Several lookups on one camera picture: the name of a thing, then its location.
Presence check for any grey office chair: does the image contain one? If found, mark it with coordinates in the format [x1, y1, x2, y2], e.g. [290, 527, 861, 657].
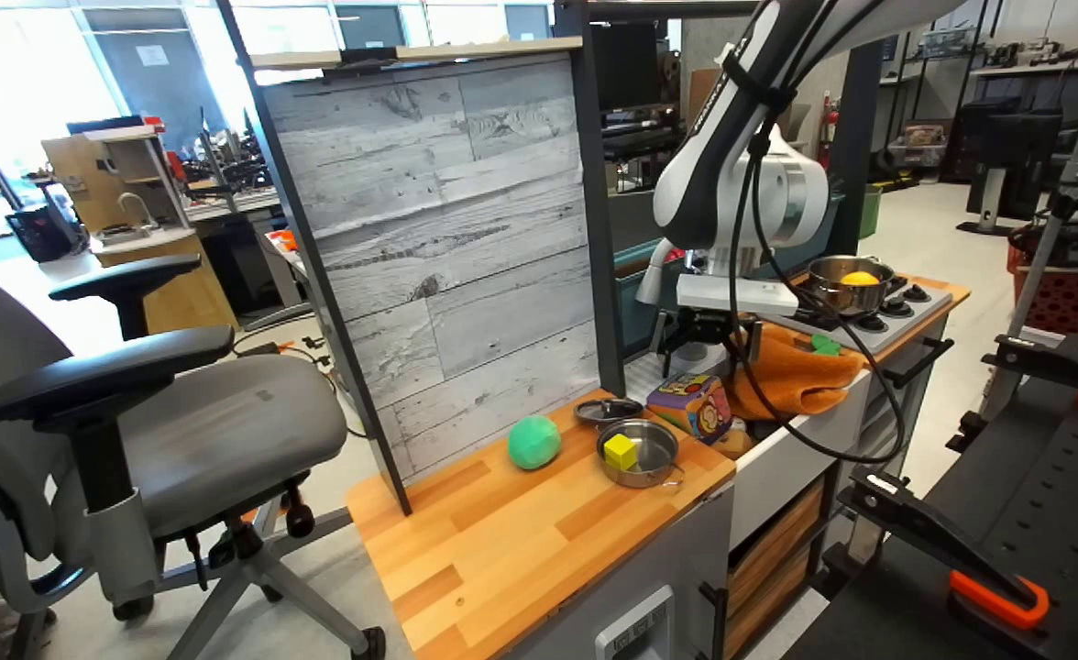
[0, 255, 388, 660]

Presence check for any orange cloth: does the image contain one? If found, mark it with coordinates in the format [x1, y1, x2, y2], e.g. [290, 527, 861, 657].
[724, 323, 868, 426]

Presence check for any wooden top shelf board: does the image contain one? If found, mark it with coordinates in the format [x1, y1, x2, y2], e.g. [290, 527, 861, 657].
[248, 32, 587, 75]

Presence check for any steel pot lid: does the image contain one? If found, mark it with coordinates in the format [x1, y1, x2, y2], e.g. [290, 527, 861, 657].
[571, 391, 648, 434]

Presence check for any teal plastic bin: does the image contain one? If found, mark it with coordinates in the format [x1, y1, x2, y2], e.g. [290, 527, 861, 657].
[609, 234, 690, 360]

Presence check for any dark blue bin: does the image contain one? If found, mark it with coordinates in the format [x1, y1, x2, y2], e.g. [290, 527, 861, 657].
[4, 200, 85, 264]

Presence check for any orange clamp handle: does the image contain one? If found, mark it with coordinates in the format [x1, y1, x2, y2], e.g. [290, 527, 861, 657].
[948, 570, 1051, 636]

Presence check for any black workbench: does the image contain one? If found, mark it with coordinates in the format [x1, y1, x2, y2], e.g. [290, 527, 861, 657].
[783, 325, 1078, 660]

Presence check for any white apron sink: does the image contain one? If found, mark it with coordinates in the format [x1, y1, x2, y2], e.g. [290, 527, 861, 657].
[620, 343, 877, 555]

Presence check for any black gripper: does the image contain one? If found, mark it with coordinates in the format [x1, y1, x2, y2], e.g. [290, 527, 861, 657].
[658, 303, 757, 385]

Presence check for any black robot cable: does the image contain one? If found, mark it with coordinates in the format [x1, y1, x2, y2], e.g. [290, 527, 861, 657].
[719, 69, 913, 471]

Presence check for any yellow block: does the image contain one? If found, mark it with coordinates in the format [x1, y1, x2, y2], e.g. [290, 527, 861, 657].
[602, 431, 644, 478]

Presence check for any dark computer monitor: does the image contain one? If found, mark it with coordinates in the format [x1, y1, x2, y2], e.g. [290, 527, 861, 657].
[335, 5, 410, 55]

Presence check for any red perforated crate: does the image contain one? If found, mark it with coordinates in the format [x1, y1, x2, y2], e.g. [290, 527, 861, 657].
[1007, 233, 1078, 343]

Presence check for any green ball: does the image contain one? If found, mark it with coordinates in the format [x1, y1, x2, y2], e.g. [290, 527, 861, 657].
[505, 413, 565, 478]

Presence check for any grey wood-look back panel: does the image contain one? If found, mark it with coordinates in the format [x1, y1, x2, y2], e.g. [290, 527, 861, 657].
[256, 52, 605, 487]

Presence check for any steel pot with handles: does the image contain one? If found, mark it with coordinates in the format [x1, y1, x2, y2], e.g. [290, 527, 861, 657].
[806, 255, 899, 323]

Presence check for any light wooden cabinet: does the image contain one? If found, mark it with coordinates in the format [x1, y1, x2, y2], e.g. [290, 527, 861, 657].
[41, 126, 239, 336]

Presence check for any wooden toy kitchen unit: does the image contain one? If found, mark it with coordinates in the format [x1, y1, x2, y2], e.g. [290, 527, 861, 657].
[345, 272, 976, 660]

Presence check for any colourful soft cube toy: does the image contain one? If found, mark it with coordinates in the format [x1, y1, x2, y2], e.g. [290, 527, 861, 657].
[643, 371, 743, 448]

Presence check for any tall cardboard box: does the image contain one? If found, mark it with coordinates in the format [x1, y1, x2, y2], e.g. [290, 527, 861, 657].
[682, 66, 731, 131]

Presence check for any black metal kitchen frame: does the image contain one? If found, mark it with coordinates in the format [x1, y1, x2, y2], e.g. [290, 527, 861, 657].
[213, 0, 899, 516]

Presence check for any small steel pot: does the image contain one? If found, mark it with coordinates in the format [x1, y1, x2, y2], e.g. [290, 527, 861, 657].
[596, 417, 682, 492]

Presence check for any grey toy stove top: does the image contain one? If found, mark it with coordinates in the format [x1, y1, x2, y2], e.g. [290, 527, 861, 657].
[792, 272, 959, 360]

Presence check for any black oven handle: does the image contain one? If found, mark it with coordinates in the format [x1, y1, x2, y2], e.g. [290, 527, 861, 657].
[882, 336, 959, 391]

